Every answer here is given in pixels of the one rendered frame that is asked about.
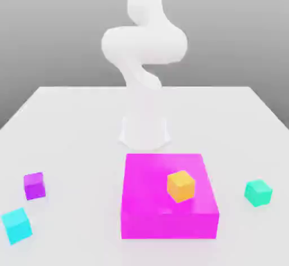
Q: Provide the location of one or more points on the small orange cube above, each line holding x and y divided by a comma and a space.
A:
180, 187

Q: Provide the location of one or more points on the large magenta box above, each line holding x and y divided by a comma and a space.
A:
146, 202

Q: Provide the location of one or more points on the small cyan cube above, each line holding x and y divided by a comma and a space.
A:
17, 226

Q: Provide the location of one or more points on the small green cube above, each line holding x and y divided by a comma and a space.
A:
258, 192

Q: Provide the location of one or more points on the small purple cube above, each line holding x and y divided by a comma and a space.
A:
34, 187

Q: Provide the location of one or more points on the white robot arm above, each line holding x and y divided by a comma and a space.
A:
144, 42

